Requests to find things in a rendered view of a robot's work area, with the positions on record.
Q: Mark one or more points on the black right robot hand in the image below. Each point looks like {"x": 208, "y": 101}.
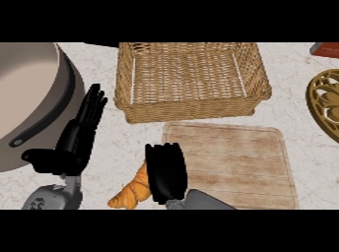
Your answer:
{"x": 165, "y": 170}

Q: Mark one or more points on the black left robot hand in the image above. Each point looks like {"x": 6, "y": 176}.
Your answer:
{"x": 74, "y": 138}

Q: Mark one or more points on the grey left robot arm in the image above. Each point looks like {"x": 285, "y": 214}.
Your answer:
{"x": 54, "y": 195}

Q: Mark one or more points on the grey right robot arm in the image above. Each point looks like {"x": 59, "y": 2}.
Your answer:
{"x": 203, "y": 201}

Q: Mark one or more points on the golden brown croissant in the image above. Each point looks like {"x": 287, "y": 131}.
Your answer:
{"x": 130, "y": 193}

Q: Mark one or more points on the pale wooden cutting board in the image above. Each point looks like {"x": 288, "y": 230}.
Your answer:
{"x": 238, "y": 164}

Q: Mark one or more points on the woven wicker basket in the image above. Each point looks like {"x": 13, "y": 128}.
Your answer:
{"x": 191, "y": 82}

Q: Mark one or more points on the large grey pan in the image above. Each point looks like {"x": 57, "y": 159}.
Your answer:
{"x": 16, "y": 101}

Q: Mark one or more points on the ornate brass trivet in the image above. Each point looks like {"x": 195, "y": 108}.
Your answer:
{"x": 334, "y": 106}

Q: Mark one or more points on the red-brown box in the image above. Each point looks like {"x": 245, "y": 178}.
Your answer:
{"x": 331, "y": 50}

